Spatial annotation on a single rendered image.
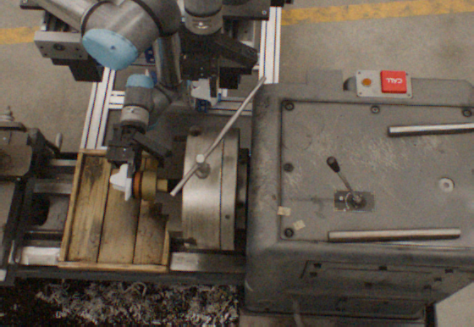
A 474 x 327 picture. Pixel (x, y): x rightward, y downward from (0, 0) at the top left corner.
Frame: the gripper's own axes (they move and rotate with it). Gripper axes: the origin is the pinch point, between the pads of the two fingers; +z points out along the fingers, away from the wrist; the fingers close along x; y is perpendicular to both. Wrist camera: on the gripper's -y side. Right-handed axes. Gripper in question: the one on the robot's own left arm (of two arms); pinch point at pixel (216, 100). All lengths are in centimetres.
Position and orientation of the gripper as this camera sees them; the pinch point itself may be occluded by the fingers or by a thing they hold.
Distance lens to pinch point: 130.4
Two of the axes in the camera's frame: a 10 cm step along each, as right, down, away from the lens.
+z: -0.1, 6.9, 7.2
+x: -0.4, 7.2, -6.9
